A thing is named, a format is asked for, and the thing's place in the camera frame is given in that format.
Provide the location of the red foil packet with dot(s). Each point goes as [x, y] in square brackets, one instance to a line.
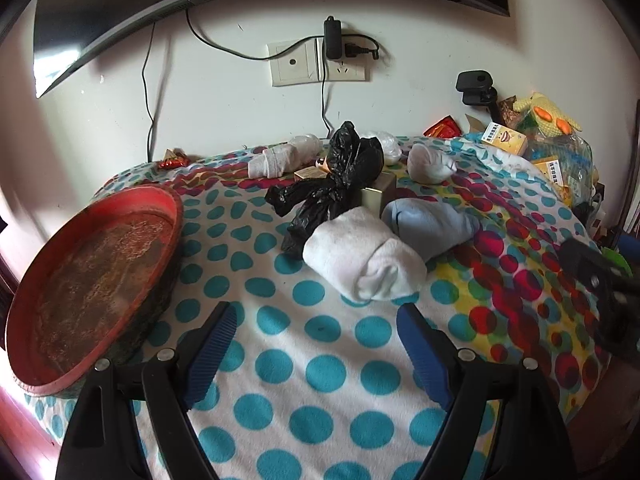
[442, 127]

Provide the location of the knotted grey-white sock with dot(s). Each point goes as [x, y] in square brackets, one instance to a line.
[427, 162]

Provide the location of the polka dot blanket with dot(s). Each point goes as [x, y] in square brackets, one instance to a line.
[310, 340]

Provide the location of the slim beige box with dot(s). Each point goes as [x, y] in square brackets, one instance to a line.
[307, 174]

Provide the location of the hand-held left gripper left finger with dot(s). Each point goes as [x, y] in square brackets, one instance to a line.
[212, 355]

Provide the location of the gold cube box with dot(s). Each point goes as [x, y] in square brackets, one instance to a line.
[375, 200]

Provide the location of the curved black monitor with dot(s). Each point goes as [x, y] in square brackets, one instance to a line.
[100, 10]

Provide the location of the black power adapter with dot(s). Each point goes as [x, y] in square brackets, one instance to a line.
[332, 40]

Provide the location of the clear plastic bag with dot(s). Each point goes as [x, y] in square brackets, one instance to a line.
[375, 137]
[307, 141]
[391, 153]

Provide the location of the green plastic item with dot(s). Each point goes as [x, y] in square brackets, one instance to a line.
[616, 260]

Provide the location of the red round tray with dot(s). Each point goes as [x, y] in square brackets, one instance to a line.
[100, 280]

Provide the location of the small white grey sock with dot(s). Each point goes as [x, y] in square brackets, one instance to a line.
[277, 160]

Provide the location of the small red snack packet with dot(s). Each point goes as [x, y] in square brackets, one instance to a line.
[172, 160]

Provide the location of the light blue sock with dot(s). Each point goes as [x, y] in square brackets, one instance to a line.
[430, 227]

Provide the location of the white wall socket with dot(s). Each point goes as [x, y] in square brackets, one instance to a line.
[347, 70]

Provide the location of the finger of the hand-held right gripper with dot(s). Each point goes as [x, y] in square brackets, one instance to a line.
[622, 325]
[587, 265]

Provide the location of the large white sock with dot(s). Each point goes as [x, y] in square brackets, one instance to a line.
[350, 255]

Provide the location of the brown snack packet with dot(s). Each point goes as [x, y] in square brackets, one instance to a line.
[507, 107]

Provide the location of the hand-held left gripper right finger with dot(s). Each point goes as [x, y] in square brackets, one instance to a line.
[425, 355]

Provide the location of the white blank wall plate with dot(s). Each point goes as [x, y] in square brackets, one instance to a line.
[292, 62]

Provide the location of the yellow knitted toy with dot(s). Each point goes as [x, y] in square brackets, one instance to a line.
[547, 112]

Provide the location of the yellow medicine box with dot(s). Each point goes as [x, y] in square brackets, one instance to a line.
[550, 172]
[505, 141]

